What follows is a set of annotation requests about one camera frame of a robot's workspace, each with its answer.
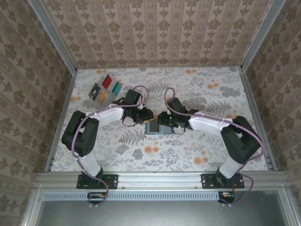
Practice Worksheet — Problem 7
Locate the blue-grey cloth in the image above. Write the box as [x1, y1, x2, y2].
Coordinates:
[144, 119, 174, 135]

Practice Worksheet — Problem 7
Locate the teal credit card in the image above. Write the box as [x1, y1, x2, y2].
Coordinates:
[111, 82, 123, 94]

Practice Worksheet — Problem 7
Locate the orange credit card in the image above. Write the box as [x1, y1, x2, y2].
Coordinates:
[98, 91, 110, 105]

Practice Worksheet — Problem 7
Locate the red credit card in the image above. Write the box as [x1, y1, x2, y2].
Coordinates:
[102, 74, 114, 89]

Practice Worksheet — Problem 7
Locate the black patterned credit card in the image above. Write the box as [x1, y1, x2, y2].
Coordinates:
[88, 82, 101, 98]

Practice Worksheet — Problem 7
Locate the clear plastic organizer tray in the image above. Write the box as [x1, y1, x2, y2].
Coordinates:
[88, 74, 124, 108]

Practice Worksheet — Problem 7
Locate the aluminium base beam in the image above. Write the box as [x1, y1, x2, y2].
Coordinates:
[35, 171, 290, 189]

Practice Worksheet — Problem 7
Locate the grey metal panel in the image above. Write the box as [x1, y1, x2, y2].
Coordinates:
[35, 200, 290, 226]

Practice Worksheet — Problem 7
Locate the thin black left gripper cable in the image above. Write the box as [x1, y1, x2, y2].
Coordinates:
[121, 117, 142, 127]

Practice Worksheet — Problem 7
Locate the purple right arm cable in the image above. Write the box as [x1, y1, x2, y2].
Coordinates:
[164, 87, 265, 209]

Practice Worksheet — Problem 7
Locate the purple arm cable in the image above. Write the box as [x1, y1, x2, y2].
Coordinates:
[164, 87, 265, 209]
[71, 85, 149, 209]

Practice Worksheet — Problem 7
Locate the aluminium rear rail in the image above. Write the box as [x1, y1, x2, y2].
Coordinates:
[75, 65, 243, 70]

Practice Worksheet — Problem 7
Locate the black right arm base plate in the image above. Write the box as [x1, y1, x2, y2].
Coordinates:
[201, 173, 245, 190]

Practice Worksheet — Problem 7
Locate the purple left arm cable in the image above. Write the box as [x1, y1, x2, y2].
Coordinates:
[71, 85, 149, 209]

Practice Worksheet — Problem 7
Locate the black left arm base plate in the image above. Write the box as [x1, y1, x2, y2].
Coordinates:
[76, 173, 118, 190]

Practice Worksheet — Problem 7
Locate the aluminium side rail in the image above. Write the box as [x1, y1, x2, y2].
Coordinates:
[239, 67, 278, 172]
[44, 68, 78, 173]

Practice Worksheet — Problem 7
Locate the grey slotted cable duct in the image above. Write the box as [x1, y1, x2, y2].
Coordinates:
[43, 191, 236, 202]

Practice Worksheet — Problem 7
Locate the black connector box with wires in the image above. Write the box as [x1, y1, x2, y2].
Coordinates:
[87, 192, 107, 205]
[217, 191, 236, 204]

